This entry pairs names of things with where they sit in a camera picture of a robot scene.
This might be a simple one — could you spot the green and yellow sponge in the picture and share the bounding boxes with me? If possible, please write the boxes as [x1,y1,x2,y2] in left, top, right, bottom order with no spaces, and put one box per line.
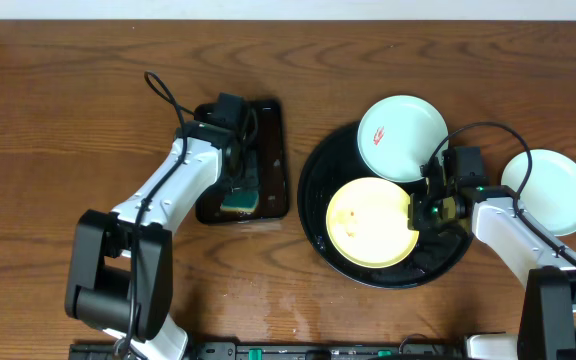
[220,189,259,214]

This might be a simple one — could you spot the yellow plate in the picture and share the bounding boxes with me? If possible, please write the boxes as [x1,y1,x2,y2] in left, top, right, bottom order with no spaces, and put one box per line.
[325,177,420,269]

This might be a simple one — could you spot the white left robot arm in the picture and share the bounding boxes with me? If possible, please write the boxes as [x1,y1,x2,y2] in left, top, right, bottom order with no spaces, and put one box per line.
[65,122,258,359]

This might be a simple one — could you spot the rectangular black tray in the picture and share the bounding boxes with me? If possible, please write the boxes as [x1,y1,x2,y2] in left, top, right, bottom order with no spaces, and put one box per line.
[195,99,290,225]

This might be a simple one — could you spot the mint plate, red streak stain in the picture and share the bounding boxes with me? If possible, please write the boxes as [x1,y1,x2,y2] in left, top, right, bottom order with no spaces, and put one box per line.
[357,95,448,183]

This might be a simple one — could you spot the round black tray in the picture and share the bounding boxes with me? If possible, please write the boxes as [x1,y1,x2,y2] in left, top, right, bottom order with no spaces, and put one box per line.
[297,122,472,289]

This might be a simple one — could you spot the mint plate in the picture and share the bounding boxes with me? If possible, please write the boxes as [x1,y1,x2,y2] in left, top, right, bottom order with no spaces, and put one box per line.
[520,149,576,236]
[357,95,448,183]

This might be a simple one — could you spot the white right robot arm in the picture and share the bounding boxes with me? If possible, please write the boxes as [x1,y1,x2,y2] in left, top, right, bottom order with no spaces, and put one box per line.
[408,186,576,360]

